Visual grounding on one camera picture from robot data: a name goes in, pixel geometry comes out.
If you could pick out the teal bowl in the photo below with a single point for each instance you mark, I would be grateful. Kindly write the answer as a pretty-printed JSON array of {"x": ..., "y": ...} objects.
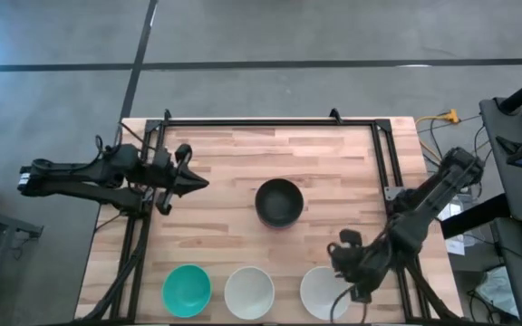
[{"x": 186, "y": 292}]

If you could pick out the white plastic bag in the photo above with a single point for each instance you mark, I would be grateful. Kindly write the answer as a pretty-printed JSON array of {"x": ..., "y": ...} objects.
[{"x": 496, "y": 290}]

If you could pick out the black bar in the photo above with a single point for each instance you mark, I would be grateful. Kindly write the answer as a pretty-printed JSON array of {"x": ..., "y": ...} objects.
[{"x": 474, "y": 216}]

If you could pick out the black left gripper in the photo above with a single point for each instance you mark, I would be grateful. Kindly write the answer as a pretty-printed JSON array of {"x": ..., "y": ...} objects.
[{"x": 170, "y": 181}]

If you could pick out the grey side desk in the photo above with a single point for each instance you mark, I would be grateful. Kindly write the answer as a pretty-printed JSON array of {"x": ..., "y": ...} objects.
[{"x": 515, "y": 190}]

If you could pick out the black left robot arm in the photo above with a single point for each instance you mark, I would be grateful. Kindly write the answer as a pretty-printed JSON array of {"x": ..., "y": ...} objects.
[{"x": 75, "y": 181}]

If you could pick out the white bowl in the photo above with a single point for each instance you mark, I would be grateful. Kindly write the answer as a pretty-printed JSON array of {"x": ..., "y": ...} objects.
[
  {"x": 248, "y": 293},
  {"x": 320, "y": 294}
]

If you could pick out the dark grey bowl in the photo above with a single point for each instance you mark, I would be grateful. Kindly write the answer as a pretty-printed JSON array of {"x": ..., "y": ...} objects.
[{"x": 279, "y": 201}]

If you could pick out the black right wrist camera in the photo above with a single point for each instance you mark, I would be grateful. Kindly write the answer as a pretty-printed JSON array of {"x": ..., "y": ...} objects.
[{"x": 350, "y": 236}]

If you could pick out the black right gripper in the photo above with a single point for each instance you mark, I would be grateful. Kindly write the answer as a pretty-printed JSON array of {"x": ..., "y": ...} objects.
[{"x": 360, "y": 267}]

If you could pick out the white paper sheet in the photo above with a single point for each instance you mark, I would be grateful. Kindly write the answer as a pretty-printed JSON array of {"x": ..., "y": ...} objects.
[{"x": 456, "y": 246}]

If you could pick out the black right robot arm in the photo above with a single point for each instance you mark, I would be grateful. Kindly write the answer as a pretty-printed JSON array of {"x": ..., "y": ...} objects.
[{"x": 428, "y": 204}]

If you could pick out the black aluminium table frame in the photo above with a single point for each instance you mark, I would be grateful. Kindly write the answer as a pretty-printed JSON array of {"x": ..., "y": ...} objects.
[{"x": 265, "y": 122}]

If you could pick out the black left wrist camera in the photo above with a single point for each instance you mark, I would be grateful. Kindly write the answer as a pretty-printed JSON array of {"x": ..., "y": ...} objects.
[{"x": 161, "y": 158}]

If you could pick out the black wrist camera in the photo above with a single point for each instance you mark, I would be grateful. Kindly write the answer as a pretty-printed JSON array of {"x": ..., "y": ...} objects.
[
  {"x": 161, "y": 158},
  {"x": 350, "y": 236}
]

